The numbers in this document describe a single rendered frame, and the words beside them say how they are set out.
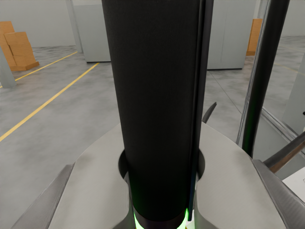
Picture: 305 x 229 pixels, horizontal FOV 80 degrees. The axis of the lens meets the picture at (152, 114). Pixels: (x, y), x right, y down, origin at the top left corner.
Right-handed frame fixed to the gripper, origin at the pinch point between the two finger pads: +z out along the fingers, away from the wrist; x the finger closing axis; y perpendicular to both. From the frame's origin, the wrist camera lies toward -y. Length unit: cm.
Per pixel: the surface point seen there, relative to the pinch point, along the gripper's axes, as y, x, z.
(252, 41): 104, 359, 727
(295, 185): 31.7, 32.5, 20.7
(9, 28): 18, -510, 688
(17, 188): 155, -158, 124
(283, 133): 57, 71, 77
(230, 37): 63, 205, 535
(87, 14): -14, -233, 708
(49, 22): 16, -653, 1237
